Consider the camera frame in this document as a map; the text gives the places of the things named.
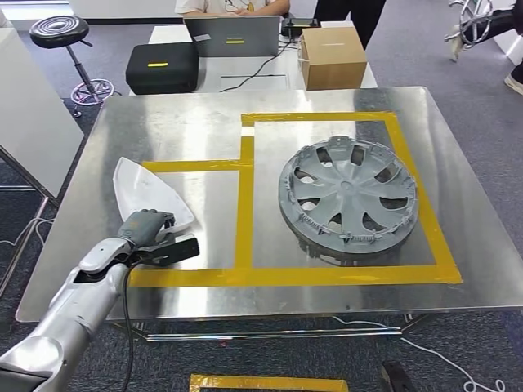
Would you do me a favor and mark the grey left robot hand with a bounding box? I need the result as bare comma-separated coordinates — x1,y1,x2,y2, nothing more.
117,209,177,250

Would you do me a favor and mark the white plastic shell part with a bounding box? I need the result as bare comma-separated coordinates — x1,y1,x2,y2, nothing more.
112,157,195,234

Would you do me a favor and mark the steel workbench table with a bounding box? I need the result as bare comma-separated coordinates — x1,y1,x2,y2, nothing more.
15,86,523,343

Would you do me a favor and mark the black carry case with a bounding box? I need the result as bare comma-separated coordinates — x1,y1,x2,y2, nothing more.
125,42,201,96

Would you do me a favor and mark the steel side table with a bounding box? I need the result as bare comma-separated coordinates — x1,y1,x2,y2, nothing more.
0,145,56,299

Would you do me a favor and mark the yellow floor tape square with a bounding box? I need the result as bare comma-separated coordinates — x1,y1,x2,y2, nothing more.
189,373,349,392

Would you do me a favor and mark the black round stool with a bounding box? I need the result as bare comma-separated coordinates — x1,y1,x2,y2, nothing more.
29,15,116,119

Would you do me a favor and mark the person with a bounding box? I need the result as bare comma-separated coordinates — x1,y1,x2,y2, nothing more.
174,0,292,18
449,0,523,97
313,0,388,51

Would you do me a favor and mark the grey laptop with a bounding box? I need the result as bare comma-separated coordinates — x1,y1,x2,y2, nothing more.
184,15,281,59

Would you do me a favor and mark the grey wheel hubcap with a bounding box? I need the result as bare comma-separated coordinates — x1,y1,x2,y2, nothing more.
278,135,420,264

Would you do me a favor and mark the black desk device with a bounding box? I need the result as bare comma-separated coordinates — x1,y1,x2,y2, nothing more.
281,16,321,42

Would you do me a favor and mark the brown cardboard box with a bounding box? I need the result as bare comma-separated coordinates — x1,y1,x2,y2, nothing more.
298,25,369,92

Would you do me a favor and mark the chrome stool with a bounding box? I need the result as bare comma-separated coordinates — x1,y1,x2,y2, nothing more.
444,0,494,50

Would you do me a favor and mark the white platform block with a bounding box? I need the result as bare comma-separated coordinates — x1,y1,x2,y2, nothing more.
506,27,523,67

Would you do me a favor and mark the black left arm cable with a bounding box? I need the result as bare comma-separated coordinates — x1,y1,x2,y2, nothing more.
121,265,137,392

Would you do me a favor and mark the white floor cable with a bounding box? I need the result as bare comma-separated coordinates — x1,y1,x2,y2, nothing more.
0,216,56,247
332,316,508,392

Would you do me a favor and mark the black desk cable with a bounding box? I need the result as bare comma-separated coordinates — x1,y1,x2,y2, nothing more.
220,40,301,94

